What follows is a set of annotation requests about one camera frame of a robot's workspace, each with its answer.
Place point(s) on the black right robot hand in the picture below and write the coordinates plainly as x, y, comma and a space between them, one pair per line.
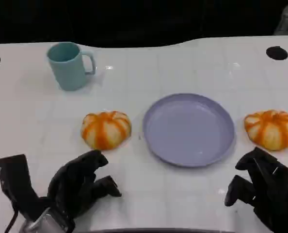
277, 191

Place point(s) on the lilac plate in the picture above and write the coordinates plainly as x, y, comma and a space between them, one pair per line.
188, 131

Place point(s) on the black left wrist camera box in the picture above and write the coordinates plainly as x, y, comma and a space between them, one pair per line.
15, 179

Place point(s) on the pale green mug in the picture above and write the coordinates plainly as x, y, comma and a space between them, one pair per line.
67, 70

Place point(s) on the orange and white bread roll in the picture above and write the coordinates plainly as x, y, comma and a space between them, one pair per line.
271, 129
106, 131

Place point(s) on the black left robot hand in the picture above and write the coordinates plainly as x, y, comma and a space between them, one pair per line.
71, 184

